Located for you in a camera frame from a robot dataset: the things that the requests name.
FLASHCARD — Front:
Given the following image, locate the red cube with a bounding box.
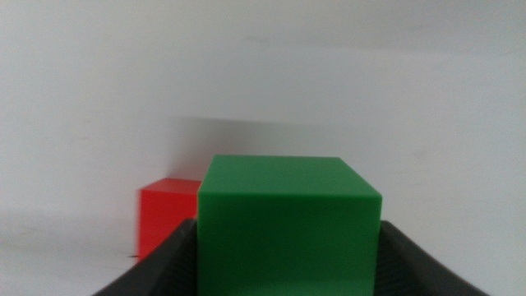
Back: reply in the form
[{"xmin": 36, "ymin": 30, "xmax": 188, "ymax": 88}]
[{"xmin": 135, "ymin": 177, "xmax": 203, "ymax": 263}]

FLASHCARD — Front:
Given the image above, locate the green cube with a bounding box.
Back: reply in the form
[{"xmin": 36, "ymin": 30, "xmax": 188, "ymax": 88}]
[{"xmin": 196, "ymin": 154, "xmax": 384, "ymax": 296}]

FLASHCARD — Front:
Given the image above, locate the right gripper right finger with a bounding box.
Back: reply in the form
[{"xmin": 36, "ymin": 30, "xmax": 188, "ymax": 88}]
[{"xmin": 377, "ymin": 219, "xmax": 491, "ymax": 296}]

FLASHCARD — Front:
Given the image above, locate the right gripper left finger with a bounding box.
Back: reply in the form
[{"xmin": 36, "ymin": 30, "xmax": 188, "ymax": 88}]
[{"xmin": 91, "ymin": 217, "xmax": 199, "ymax": 296}]

